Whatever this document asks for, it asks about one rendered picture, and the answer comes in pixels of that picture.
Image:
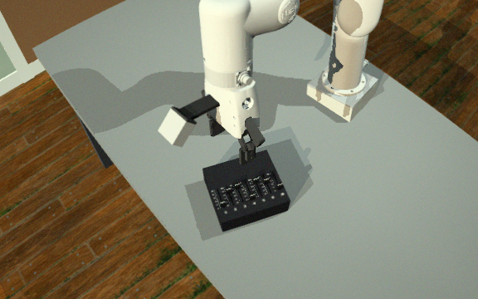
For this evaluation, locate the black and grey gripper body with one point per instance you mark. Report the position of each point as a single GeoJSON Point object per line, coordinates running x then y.
{"type": "Point", "coordinates": [236, 105]}

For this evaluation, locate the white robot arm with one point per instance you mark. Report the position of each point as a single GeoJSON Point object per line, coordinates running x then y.
{"type": "Point", "coordinates": [228, 28]}

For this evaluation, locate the black lighting desk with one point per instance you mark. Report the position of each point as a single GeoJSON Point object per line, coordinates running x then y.
{"type": "Point", "coordinates": [247, 193]}

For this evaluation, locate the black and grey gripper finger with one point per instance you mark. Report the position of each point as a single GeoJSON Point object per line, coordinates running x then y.
{"type": "Point", "coordinates": [247, 152]}
{"type": "Point", "coordinates": [215, 127]}

